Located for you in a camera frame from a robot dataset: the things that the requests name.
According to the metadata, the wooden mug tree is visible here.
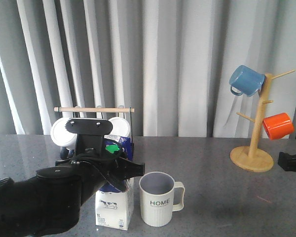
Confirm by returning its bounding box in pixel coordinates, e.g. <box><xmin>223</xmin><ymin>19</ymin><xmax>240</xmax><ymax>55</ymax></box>
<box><xmin>230</xmin><ymin>69</ymin><xmax>295</xmax><ymax>172</ymax></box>

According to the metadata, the grey curtain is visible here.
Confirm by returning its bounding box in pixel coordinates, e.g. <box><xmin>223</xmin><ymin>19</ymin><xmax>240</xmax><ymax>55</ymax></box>
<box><xmin>0</xmin><ymin>0</ymin><xmax>296</xmax><ymax>138</ymax></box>

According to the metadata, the white smooth mug on rack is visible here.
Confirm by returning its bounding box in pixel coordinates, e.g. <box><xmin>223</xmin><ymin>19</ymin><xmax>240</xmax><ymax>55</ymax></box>
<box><xmin>50</xmin><ymin>118</ymin><xmax>77</xmax><ymax>159</ymax></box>

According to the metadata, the black mug rack wooden bar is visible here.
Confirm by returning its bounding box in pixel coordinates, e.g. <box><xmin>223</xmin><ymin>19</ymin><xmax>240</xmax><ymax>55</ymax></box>
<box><xmin>54</xmin><ymin>106</ymin><xmax>136</xmax><ymax>168</ymax></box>

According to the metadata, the white HOME mug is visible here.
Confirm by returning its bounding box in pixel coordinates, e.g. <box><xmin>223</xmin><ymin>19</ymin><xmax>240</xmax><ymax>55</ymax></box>
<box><xmin>139</xmin><ymin>171</ymin><xmax>185</xmax><ymax>227</ymax></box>

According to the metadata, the blue white milk carton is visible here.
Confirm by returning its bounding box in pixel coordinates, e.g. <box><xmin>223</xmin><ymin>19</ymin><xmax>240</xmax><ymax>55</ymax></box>
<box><xmin>95</xmin><ymin>135</ymin><xmax>134</xmax><ymax>231</ymax></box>

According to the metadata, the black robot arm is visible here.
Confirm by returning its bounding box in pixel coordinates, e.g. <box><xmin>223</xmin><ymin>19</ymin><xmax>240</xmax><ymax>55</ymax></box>
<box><xmin>0</xmin><ymin>118</ymin><xmax>145</xmax><ymax>237</ymax></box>

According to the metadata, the white ribbed mug on rack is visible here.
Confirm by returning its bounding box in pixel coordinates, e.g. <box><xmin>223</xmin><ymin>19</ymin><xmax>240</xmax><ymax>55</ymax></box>
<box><xmin>109</xmin><ymin>117</ymin><xmax>131</xmax><ymax>137</ymax></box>

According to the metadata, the orange mug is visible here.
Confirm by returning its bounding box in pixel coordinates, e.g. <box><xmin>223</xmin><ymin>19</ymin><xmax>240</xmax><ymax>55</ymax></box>
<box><xmin>262</xmin><ymin>113</ymin><xmax>295</xmax><ymax>140</ymax></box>

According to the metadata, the blue mug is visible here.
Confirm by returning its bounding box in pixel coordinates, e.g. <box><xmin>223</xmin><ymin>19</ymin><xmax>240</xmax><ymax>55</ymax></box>
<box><xmin>229</xmin><ymin>65</ymin><xmax>265</xmax><ymax>97</ymax></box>

